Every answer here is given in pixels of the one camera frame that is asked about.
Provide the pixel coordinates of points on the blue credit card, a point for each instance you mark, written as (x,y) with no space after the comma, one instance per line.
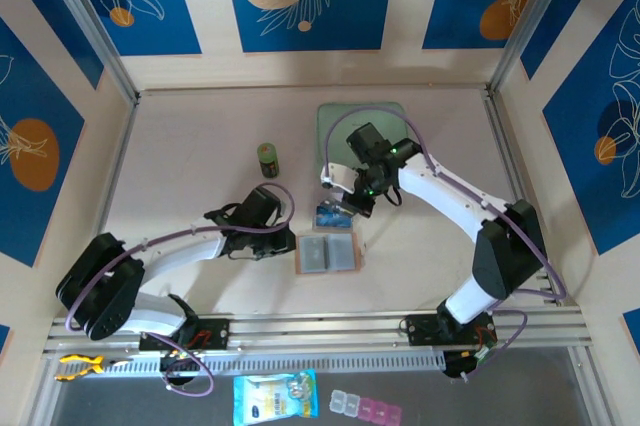
(327,218)

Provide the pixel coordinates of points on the dark grey VIP card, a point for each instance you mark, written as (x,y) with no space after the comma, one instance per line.
(312,256)

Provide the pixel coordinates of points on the brown leather card holder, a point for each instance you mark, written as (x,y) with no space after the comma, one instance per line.
(340,253)

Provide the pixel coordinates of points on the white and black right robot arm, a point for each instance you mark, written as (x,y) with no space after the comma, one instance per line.
(440,191)

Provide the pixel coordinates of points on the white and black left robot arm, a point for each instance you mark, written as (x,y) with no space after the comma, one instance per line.
(185,256)

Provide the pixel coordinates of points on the clear acrylic tray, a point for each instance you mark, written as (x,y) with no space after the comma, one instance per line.
(311,198)

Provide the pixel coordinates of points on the mint green zip pouch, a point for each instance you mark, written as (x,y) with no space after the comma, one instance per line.
(345,118)

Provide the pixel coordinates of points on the blue and yellow snack packet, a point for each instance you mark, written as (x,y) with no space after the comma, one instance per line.
(275,396)

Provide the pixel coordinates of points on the white and pink pill organizer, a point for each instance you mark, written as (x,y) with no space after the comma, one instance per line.
(370,408)

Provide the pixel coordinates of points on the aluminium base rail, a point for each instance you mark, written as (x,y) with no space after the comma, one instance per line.
(320,331)

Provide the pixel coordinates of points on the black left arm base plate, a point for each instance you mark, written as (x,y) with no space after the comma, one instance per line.
(215,331)

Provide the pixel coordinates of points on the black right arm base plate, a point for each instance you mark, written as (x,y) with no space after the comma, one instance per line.
(420,331)

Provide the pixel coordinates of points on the aluminium table edge rail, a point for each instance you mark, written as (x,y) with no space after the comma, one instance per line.
(515,171)
(117,171)

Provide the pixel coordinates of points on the aluminium corner post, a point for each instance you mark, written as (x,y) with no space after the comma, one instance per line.
(92,21)
(535,21)

